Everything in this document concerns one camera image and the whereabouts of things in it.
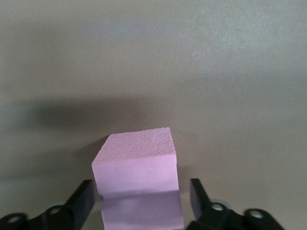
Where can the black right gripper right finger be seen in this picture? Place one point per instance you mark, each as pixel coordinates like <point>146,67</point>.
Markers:
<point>199,198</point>

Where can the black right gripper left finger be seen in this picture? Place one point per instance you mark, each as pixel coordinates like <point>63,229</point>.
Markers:
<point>81,201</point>

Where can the pink foam cube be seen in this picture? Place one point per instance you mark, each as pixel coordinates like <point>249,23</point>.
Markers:
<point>136,167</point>

